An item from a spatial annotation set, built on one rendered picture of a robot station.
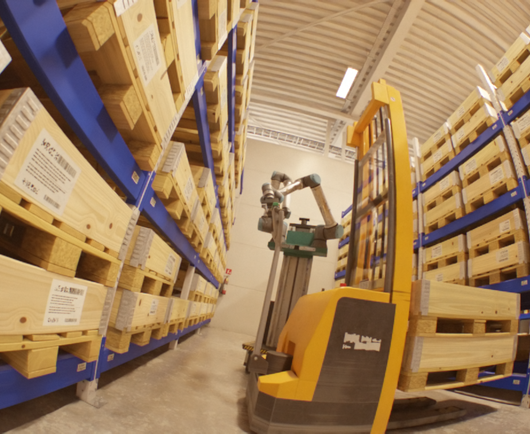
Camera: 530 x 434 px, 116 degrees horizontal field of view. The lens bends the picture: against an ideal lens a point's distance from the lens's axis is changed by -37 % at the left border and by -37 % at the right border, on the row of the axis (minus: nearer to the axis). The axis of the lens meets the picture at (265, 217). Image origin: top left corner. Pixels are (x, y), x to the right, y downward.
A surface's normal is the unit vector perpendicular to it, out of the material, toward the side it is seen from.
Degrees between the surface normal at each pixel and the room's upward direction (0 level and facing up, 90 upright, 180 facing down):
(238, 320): 90
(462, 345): 90
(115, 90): 90
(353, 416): 90
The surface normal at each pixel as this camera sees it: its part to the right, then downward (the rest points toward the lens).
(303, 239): -0.23, -0.39
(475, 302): 0.11, -0.33
